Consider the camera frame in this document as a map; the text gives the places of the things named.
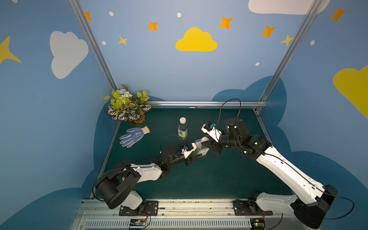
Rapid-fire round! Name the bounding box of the aluminium back rail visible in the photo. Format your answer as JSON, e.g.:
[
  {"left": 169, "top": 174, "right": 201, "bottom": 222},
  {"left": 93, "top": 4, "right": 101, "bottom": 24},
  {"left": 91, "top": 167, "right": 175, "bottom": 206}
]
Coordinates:
[{"left": 148, "top": 100, "right": 267, "bottom": 107}]

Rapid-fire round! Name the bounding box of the circuit board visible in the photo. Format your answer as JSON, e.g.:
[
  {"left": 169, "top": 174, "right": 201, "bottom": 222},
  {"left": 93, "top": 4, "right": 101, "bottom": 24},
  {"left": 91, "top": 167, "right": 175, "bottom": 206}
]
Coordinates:
[
  {"left": 250, "top": 218, "right": 265, "bottom": 230},
  {"left": 129, "top": 219, "right": 146, "bottom": 228}
]

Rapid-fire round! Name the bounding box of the left circuit board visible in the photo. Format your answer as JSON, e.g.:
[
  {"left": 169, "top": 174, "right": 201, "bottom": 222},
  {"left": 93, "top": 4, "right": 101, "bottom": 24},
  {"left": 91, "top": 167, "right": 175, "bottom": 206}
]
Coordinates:
[{"left": 129, "top": 219, "right": 146, "bottom": 228}]

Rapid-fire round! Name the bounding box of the aluminium front rail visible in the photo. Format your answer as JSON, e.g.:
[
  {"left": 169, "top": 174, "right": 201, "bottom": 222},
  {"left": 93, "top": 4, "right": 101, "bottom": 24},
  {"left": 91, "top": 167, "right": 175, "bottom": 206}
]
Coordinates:
[{"left": 71, "top": 199, "right": 308, "bottom": 230}]

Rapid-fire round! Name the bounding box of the blue dotted work glove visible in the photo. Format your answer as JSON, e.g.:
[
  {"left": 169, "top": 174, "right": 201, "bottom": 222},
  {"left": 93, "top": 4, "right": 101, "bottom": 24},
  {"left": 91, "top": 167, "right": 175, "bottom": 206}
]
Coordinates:
[{"left": 119, "top": 126, "right": 150, "bottom": 148}]

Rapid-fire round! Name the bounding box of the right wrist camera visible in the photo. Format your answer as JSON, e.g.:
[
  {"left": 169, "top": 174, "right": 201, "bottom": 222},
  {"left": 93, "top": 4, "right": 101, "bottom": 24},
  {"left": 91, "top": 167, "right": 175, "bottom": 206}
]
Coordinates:
[{"left": 201, "top": 122, "right": 222, "bottom": 142}]

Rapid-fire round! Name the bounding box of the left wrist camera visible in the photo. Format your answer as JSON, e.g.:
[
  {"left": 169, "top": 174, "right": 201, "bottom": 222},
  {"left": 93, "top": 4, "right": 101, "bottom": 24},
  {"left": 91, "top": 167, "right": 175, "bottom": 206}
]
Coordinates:
[{"left": 180, "top": 143, "right": 197, "bottom": 159}]

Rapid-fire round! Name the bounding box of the round clear bottle green label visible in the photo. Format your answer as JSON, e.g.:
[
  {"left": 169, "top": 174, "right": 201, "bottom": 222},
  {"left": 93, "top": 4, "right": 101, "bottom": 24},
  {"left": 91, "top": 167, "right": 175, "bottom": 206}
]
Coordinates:
[{"left": 178, "top": 123, "right": 188, "bottom": 140}]

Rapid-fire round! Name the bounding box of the right aluminium corner post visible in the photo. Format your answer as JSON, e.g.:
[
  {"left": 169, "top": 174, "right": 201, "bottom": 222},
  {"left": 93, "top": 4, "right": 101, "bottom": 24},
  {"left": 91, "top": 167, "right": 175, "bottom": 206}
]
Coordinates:
[{"left": 259, "top": 0, "right": 323, "bottom": 103}]

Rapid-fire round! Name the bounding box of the right circuit board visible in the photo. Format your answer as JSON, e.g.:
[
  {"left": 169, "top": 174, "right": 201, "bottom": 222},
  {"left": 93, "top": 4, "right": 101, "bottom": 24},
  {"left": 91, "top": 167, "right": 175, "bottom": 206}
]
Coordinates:
[{"left": 250, "top": 218, "right": 265, "bottom": 230}]

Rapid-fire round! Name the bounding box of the aluminium rail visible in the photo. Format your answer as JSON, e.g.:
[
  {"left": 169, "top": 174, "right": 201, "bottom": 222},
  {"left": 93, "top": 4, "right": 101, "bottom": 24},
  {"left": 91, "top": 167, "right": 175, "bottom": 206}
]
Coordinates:
[
  {"left": 71, "top": 199, "right": 308, "bottom": 230},
  {"left": 148, "top": 100, "right": 267, "bottom": 107}
]

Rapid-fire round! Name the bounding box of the square clear bottle white label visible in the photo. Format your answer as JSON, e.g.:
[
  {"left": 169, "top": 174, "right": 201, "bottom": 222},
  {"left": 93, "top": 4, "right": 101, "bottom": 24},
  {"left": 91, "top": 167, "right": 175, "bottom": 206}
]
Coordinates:
[{"left": 192, "top": 139, "right": 209, "bottom": 156}]

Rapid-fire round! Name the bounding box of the aluminium corner post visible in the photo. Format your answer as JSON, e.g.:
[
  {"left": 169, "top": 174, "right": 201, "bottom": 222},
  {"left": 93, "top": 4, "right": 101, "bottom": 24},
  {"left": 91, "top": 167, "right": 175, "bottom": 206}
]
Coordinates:
[
  {"left": 259, "top": 0, "right": 323, "bottom": 103},
  {"left": 69, "top": 0, "right": 117, "bottom": 90}
]

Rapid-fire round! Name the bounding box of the left aluminium corner post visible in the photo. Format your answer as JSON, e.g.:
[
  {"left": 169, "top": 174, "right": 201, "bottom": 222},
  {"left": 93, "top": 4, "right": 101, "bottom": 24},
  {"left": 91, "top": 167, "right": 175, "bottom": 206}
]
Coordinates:
[{"left": 69, "top": 0, "right": 117, "bottom": 90}]

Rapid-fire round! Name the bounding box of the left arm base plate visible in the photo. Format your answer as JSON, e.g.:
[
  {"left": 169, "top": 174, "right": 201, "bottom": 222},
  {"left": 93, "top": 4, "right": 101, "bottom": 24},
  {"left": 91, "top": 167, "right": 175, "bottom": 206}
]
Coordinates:
[{"left": 119, "top": 200, "right": 159, "bottom": 216}]

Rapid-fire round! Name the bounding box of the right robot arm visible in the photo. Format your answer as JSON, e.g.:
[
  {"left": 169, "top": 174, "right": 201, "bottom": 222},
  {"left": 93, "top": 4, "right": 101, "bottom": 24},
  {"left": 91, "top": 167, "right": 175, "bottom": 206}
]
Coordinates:
[{"left": 201, "top": 117, "right": 337, "bottom": 229}]

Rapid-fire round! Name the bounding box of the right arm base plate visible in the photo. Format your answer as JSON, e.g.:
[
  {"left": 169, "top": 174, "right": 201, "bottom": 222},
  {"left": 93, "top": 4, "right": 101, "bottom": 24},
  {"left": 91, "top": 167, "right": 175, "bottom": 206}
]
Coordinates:
[{"left": 233, "top": 199, "right": 273, "bottom": 216}]

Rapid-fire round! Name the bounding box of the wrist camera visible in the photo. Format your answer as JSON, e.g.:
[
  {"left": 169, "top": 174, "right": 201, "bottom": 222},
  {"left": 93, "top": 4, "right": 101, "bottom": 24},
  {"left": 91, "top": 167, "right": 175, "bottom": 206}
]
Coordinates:
[
  {"left": 201, "top": 122, "right": 222, "bottom": 142},
  {"left": 180, "top": 143, "right": 197, "bottom": 159}
]

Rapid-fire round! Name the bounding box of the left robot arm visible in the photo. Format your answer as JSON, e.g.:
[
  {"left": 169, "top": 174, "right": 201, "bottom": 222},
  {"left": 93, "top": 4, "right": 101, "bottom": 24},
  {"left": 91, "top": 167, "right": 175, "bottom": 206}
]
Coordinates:
[{"left": 94, "top": 143, "right": 209, "bottom": 211}]

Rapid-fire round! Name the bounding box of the artificial potted plant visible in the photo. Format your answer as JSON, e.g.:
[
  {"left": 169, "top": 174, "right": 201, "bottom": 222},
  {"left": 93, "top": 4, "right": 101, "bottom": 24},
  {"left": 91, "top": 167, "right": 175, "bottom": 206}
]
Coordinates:
[{"left": 103, "top": 84, "right": 152, "bottom": 125}]

